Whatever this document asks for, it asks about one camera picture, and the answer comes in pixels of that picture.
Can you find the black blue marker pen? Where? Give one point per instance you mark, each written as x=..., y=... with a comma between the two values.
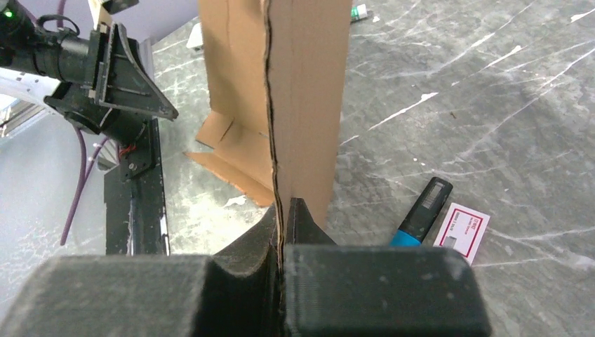
x=422, y=215

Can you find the brown cardboard box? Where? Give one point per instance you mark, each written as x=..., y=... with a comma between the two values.
x=276, y=76

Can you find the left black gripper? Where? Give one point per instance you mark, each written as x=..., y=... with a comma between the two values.
x=104, y=88

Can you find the green white glue stick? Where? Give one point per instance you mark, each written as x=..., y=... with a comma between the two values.
x=359, y=12

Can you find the small red white box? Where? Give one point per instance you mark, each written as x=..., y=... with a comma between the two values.
x=462, y=229

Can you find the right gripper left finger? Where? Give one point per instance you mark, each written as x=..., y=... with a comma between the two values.
x=231, y=293

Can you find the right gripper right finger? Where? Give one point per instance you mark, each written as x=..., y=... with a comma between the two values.
x=332, y=290

